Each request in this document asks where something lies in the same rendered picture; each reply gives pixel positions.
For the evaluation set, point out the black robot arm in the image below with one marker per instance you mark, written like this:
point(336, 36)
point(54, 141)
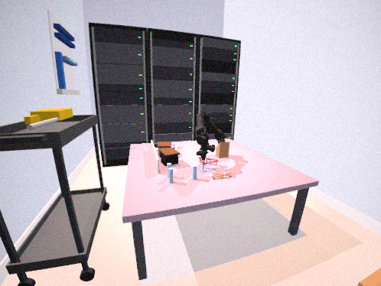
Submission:
point(201, 132)

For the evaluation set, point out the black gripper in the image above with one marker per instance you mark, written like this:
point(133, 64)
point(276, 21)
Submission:
point(203, 153)

